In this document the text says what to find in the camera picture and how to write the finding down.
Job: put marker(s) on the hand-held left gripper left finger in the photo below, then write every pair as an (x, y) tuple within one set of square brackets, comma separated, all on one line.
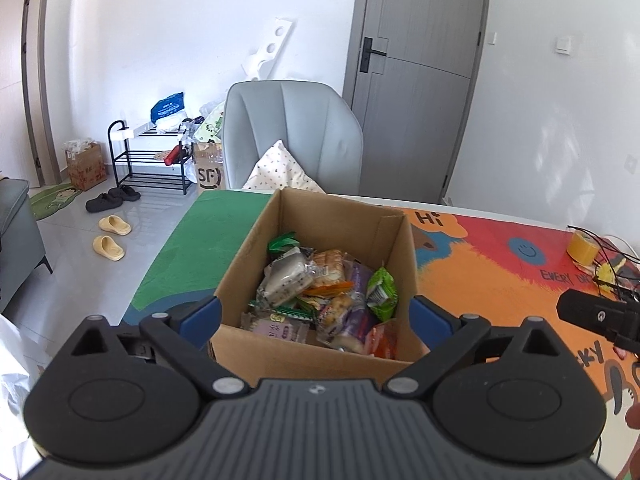
[(202, 320)]

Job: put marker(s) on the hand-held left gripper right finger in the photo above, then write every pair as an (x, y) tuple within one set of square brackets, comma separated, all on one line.
[(430, 321)]

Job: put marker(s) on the green blue snack packet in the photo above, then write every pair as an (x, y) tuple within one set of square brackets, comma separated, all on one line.
[(382, 292)]

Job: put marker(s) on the pale purple snack packet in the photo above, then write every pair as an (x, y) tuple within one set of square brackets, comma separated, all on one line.
[(280, 331)]

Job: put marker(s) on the green white cake packet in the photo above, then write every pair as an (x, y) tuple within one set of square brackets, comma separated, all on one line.
[(285, 313)]

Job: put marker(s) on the blue cracker packet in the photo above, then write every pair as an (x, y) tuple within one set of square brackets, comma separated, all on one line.
[(335, 310)]

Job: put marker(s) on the small orange snack packet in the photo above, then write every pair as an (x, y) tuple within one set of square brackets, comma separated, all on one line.
[(325, 289)]

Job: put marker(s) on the green triangular snack packet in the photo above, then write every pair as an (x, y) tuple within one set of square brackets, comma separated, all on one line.
[(282, 242)]

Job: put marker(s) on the person's right hand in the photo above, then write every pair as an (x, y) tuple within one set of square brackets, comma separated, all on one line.
[(635, 416)]

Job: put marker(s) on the yellow plastic clip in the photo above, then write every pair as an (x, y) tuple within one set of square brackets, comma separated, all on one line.
[(607, 272)]

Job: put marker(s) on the yellow tape roll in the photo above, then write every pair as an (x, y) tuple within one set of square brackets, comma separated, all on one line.
[(582, 250)]

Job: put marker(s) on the colourful printed table mat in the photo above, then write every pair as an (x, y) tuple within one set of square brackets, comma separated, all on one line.
[(500, 280)]

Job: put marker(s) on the yellow slipper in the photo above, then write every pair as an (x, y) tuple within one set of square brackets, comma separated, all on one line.
[(115, 225), (108, 248)]

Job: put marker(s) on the cardboard box black logo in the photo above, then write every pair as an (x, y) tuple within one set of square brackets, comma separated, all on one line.
[(210, 172)]

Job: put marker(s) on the black slipper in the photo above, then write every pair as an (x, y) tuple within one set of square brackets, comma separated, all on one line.
[(102, 203), (126, 193)]

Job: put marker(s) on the red folding umbrella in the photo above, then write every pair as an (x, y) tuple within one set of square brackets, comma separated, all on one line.
[(176, 155)]

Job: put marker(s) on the spotted white pillow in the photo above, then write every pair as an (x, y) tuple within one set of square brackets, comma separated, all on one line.
[(280, 170)]

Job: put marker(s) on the black shoe rack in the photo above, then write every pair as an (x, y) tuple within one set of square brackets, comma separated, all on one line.
[(145, 157)]

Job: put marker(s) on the green rug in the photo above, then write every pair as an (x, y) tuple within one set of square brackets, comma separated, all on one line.
[(55, 201)]

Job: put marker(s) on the brown printed cardboard box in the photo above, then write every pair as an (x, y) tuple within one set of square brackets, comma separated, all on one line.
[(85, 167)]

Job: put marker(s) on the light green printed bag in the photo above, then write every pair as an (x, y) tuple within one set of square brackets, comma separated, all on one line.
[(210, 127)]

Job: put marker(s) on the grey door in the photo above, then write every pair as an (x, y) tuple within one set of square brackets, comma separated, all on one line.
[(415, 125)]

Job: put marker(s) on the grey sofa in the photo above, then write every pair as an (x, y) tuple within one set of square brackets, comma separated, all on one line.
[(17, 245)]

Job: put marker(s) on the white plastic bag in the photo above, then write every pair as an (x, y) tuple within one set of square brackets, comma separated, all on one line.
[(171, 122)]

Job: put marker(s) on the white plastic sheet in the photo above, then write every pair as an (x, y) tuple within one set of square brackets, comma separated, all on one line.
[(15, 400)]

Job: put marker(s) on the grey chair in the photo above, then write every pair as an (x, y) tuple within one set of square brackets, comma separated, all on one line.
[(300, 135)]

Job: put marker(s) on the blue plastic bag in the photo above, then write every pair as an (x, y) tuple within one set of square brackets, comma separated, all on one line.
[(167, 106)]

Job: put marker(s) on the white foam board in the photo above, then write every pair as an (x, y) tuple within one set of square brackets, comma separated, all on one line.
[(272, 40)]

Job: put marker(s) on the white wall outlet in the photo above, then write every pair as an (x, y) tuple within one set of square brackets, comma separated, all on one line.
[(631, 164)]

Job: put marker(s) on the grey doorway frame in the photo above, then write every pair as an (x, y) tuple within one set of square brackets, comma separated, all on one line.
[(45, 75)]

